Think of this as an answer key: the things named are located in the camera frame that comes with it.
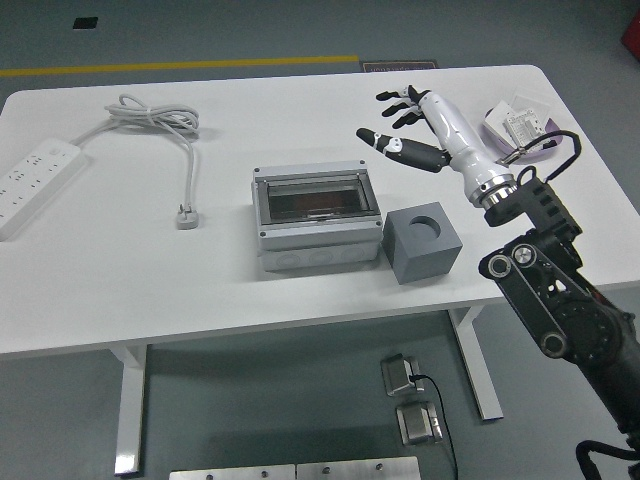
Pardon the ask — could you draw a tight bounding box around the dark floor sign plate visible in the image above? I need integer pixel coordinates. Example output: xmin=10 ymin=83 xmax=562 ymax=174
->
xmin=360 ymin=59 xmax=440 ymax=74

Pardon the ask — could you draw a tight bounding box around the clear plastic packet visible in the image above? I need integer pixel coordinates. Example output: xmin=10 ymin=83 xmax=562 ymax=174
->
xmin=509 ymin=88 xmax=551 ymax=119

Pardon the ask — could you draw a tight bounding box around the metal plate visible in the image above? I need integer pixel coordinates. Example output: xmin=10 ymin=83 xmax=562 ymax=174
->
xmin=168 ymin=464 xmax=296 ymax=480

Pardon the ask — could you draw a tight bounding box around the red object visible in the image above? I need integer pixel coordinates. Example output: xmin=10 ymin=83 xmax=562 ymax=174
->
xmin=619 ymin=10 xmax=640 ymax=51

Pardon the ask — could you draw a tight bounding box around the purple plastic tray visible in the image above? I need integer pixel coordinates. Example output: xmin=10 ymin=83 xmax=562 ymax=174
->
xmin=480 ymin=107 xmax=564 ymax=164

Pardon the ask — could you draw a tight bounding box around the white table leg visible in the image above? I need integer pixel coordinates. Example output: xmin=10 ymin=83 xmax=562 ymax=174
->
xmin=108 ymin=343 xmax=149 ymax=475
xmin=448 ymin=305 xmax=505 ymax=422

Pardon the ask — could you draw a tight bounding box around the white power cord with plug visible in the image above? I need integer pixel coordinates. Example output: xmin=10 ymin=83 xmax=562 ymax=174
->
xmin=74 ymin=94 xmax=204 ymax=231

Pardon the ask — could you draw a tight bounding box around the white power strip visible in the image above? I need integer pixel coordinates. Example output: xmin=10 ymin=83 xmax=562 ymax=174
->
xmin=0 ymin=138 xmax=87 ymax=241

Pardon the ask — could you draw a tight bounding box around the orange cylindrical battery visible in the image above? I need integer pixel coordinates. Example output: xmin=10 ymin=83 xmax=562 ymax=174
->
xmin=292 ymin=193 xmax=346 ymax=212

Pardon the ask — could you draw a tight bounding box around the black floor cable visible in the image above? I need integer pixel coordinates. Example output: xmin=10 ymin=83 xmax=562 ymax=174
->
xmin=407 ymin=372 xmax=459 ymax=480

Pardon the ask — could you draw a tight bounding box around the white socket module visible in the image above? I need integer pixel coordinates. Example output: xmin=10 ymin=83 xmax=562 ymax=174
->
xmin=502 ymin=110 xmax=549 ymax=151

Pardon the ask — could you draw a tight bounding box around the metal floor socket box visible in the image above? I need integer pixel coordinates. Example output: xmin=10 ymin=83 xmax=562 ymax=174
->
xmin=380 ymin=353 xmax=426 ymax=398
xmin=396 ymin=399 xmax=444 ymax=446

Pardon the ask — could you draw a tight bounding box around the grey junction box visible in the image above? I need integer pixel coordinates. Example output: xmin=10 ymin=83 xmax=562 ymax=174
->
xmin=249 ymin=158 xmax=384 ymax=274

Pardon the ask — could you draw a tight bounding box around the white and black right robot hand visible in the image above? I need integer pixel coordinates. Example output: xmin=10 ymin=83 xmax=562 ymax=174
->
xmin=355 ymin=84 xmax=512 ymax=195

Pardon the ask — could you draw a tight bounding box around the grey cube holder block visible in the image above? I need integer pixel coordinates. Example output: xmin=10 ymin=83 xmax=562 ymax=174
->
xmin=382 ymin=201 xmax=463 ymax=285

